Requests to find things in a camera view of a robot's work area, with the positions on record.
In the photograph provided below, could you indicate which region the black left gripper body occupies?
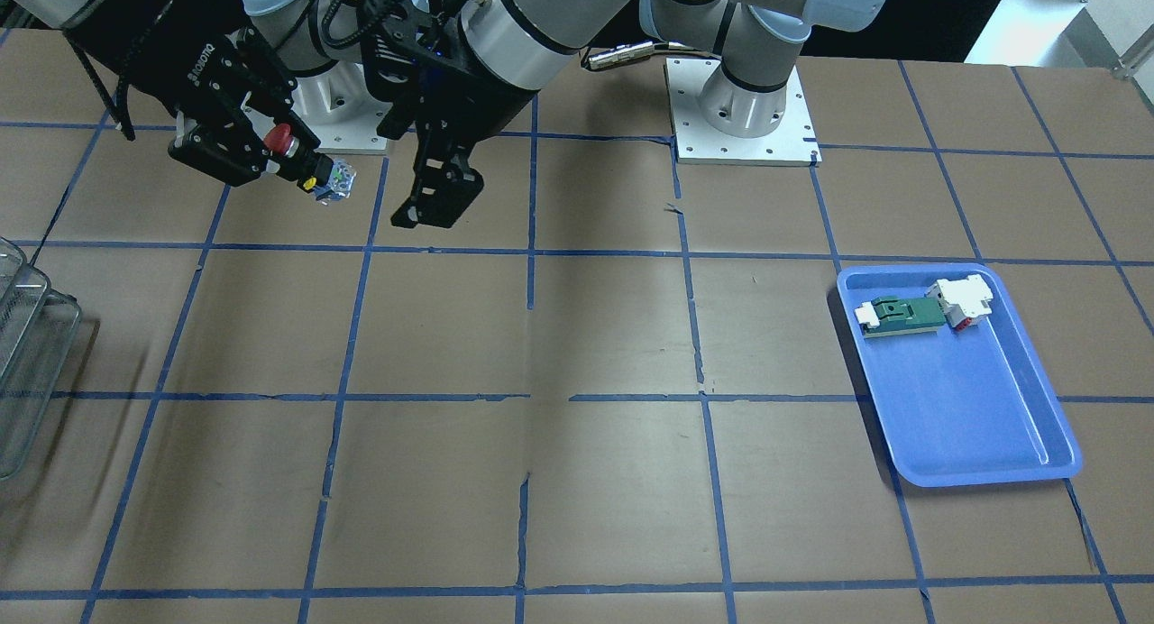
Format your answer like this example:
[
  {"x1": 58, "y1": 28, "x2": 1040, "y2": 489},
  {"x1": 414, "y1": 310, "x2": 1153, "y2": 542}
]
[{"x1": 360, "y1": 0, "x2": 535, "y2": 156}]

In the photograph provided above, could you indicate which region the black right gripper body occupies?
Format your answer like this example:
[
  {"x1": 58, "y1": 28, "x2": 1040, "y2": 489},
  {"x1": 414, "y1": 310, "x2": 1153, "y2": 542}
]
[{"x1": 69, "y1": 0, "x2": 275, "y2": 138}]

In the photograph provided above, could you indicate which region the red emergency stop button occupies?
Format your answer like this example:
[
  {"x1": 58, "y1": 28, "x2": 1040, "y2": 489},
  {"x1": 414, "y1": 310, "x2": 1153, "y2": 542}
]
[{"x1": 262, "y1": 123, "x2": 357, "y2": 206}]

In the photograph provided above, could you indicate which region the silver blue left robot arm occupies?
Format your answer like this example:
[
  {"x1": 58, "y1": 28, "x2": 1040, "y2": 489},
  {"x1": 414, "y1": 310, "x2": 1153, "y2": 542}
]
[{"x1": 358, "y1": 0, "x2": 886, "y2": 230}]

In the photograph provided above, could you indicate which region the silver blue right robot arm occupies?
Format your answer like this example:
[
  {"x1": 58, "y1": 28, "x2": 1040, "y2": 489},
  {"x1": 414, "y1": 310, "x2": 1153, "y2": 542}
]
[{"x1": 14, "y1": 0, "x2": 357, "y2": 202}]

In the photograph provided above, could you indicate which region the green terminal block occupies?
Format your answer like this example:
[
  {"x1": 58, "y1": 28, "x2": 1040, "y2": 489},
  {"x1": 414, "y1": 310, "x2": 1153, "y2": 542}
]
[{"x1": 853, "y1": 296, "x2": 947, "y2": 339}]

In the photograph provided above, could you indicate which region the white circuit breaker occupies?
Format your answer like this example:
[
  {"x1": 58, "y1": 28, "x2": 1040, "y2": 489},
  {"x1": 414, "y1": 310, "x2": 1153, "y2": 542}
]
[{"x1": 926, "y1": 275, "x2": 994, "y2": 332}]

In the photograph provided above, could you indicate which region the blue plastic tray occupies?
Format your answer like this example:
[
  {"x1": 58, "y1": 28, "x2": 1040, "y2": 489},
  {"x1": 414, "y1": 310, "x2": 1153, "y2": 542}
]
[{"x1": 837, "y1": 262, "x2": 1084, "y2": 488}]

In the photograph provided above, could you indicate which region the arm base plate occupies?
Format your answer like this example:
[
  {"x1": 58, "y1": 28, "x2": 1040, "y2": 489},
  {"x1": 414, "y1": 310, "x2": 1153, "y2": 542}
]
[
  {"x1": 664, "y1": 58, "x2": 823, "y2": 167},
  {"x1": 292, "y1": 61, "x2": 391, "y2": 156}
]

